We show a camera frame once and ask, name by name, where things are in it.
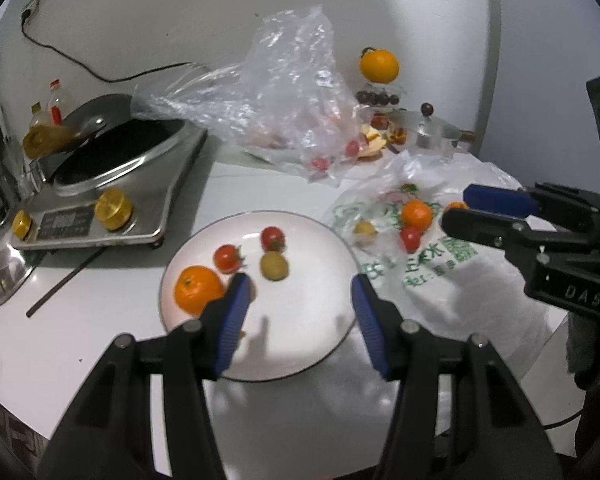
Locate large red tomato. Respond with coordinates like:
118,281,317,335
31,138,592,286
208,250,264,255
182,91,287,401
260,226,286,252

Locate red cap sauce bottle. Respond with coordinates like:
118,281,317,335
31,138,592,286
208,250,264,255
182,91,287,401
47,79,64,126

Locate clear plastic bag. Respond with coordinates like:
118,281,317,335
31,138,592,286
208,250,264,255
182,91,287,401
131,6,366,184

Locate black chopstick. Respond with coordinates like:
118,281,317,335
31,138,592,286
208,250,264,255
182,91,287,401
26,247,107,318

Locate steel induction cooker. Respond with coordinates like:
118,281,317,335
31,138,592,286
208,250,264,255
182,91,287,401
12,119,207,250

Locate orange peel pieces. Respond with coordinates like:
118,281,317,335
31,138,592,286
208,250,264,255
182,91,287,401
358,125,407,160

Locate steel pot lid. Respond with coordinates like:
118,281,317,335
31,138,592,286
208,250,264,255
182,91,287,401
0,231,45,306

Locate orange on top of box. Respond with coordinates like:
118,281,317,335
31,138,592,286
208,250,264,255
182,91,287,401
358,47,400,84

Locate clear condiment bottle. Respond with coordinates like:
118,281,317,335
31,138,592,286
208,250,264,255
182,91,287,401
29,102,53,129

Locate white plate dark rim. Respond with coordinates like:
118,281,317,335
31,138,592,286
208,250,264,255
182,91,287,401
159,210,360,382

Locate orange mandarin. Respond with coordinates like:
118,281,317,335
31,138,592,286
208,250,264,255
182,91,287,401
173,266,225,316
400,200,434,233
444,202,469,212

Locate black power cable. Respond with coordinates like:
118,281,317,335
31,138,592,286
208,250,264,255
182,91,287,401
19,0,196,85

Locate printed white plastic bag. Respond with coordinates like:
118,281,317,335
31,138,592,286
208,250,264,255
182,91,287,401
323,153,550,377

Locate clear box of dates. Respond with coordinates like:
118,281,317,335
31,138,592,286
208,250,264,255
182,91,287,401
354,82,403,107

